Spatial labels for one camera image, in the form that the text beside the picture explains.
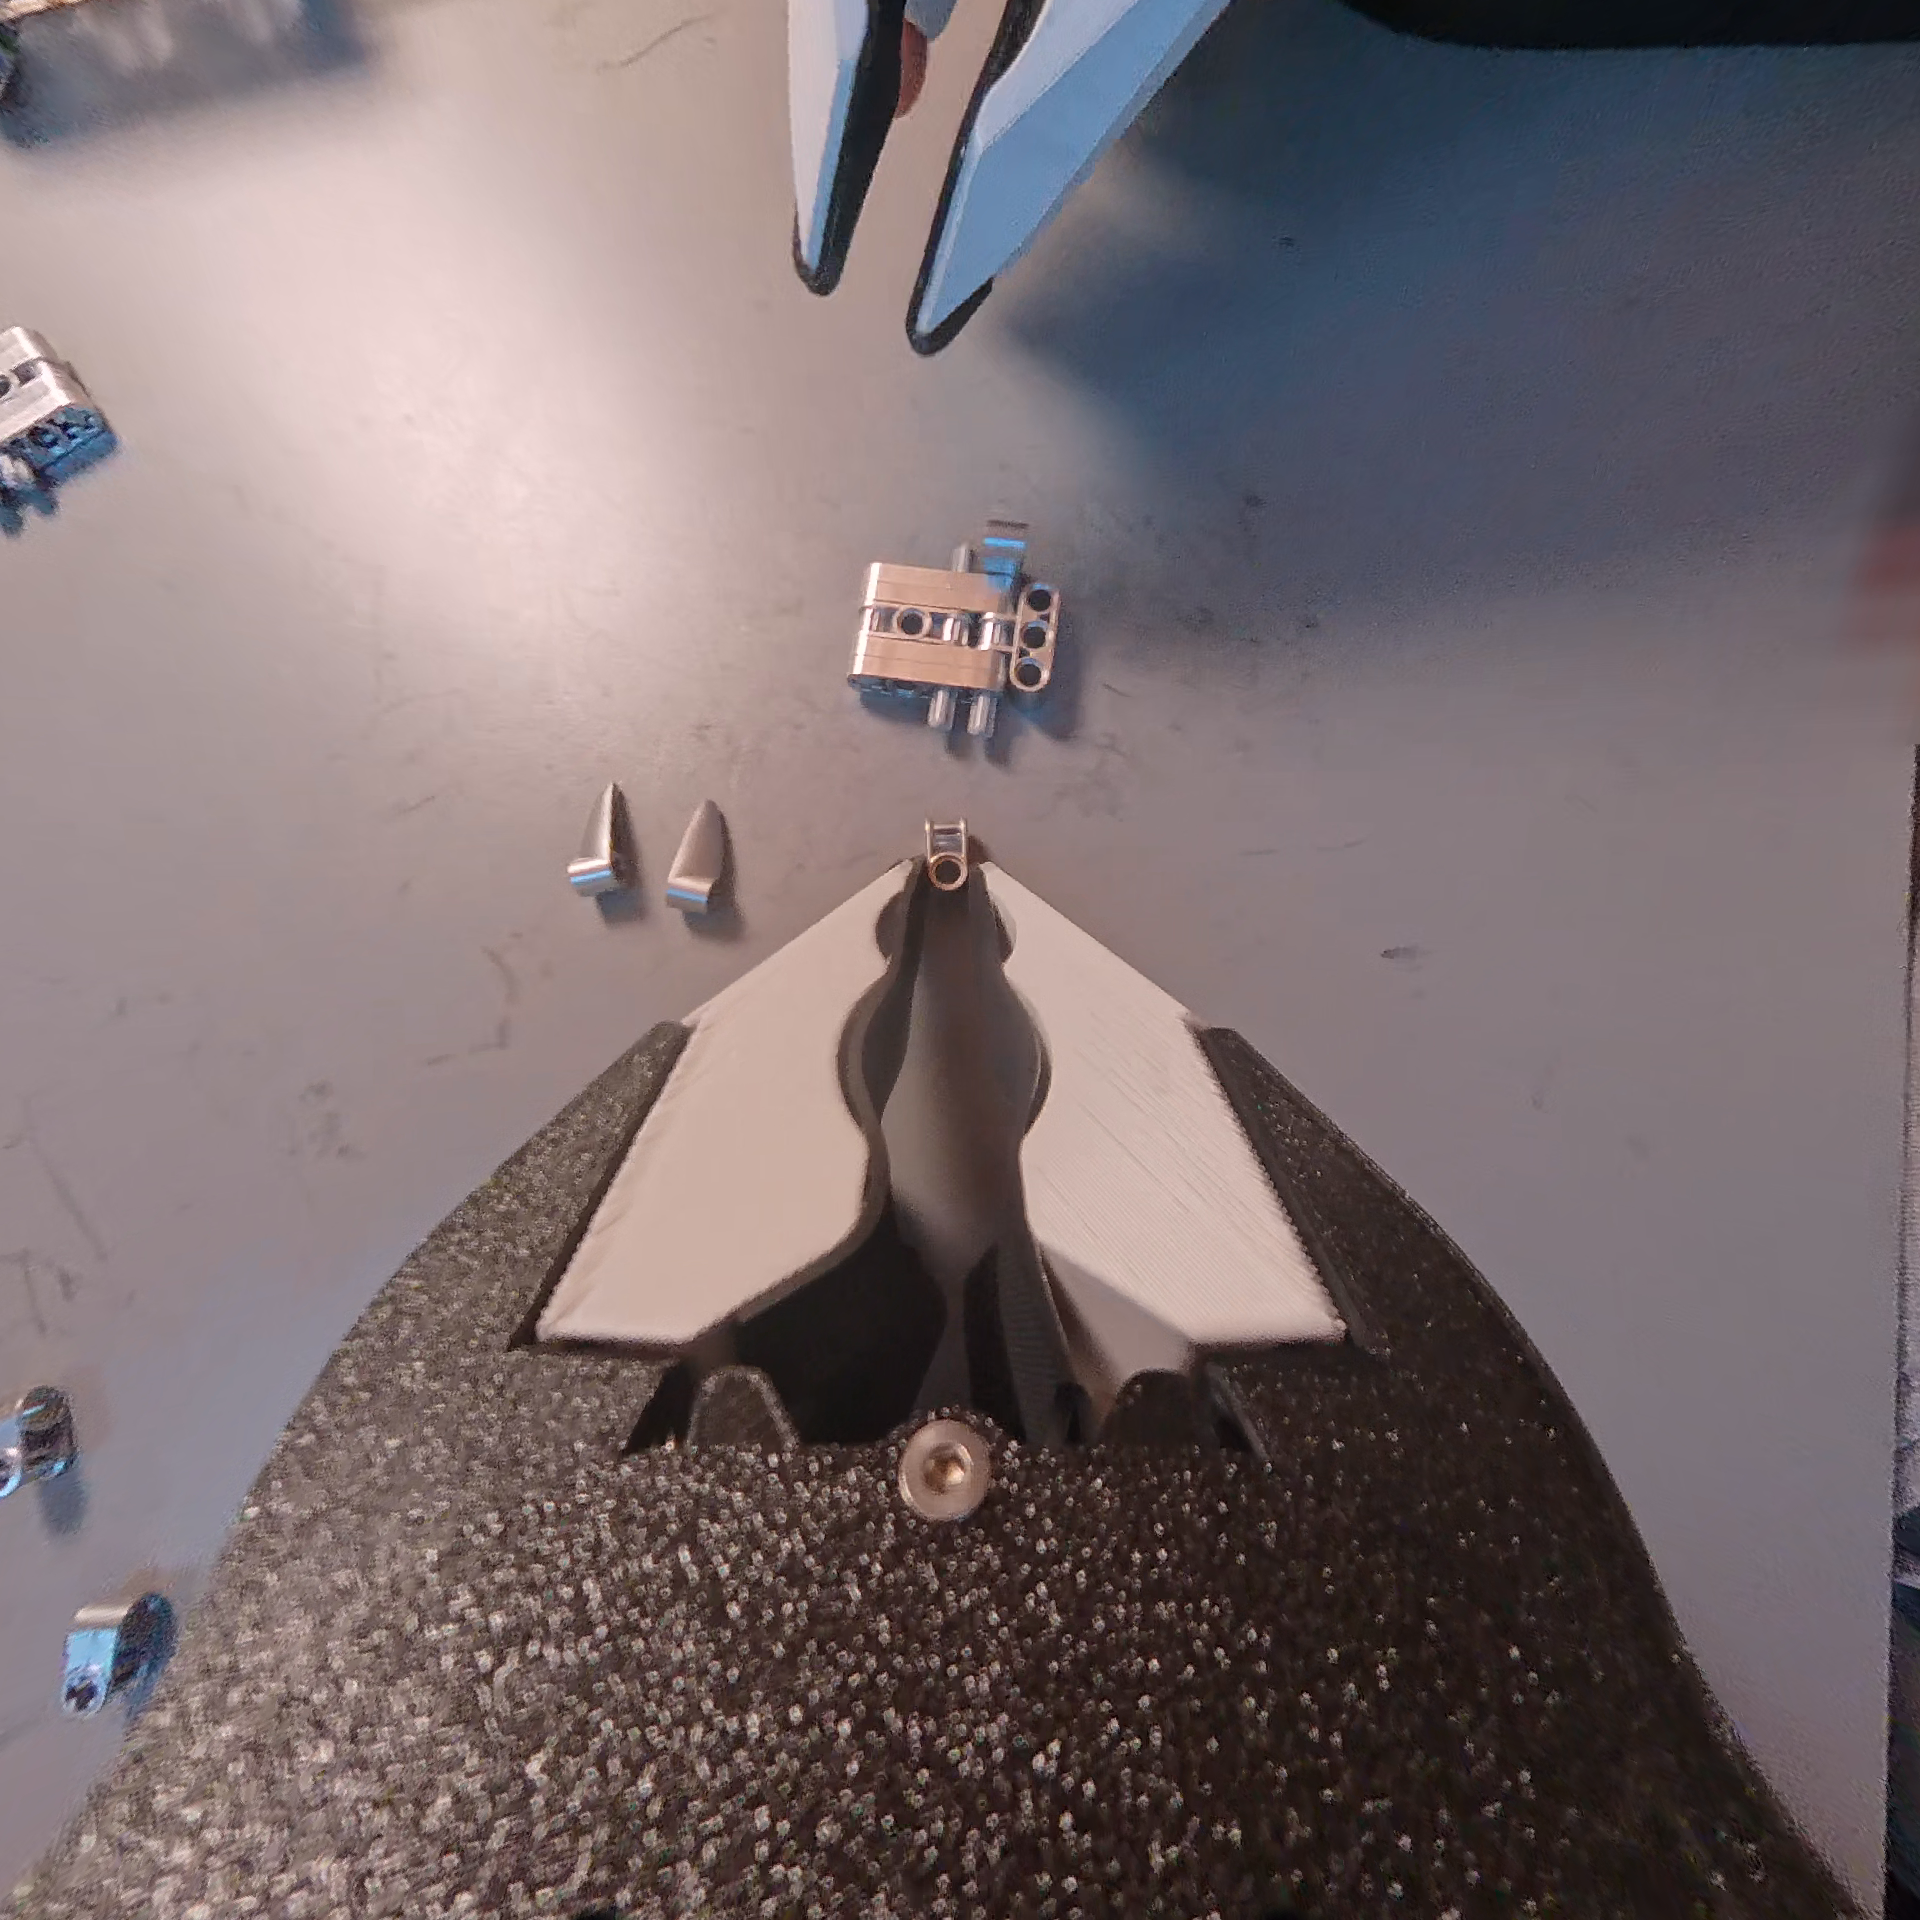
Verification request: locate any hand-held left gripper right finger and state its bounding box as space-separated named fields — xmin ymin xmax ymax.
xmin=967 ymin=870 xmax=1353 ymax=1443

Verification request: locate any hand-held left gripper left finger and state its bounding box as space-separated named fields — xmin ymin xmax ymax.
xmin=541 ymin=864 xmax=937 ymax=1443

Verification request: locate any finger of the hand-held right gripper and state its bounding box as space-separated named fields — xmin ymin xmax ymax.
xmin=784 ymin=0 xmax=923 ymax=300
xmin=904 ymin=0 xmax=1239 ymax=358

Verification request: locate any small grey beam assembly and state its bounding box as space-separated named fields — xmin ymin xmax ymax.
xmin=0 ymin=321 xmax=120 ymax=500
xmin=848 ymin=523 xmax=1071 ymax=740

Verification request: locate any grey desk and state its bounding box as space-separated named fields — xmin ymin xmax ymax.
xmin=0 ymin=0 xmax=1920 ymax=1920

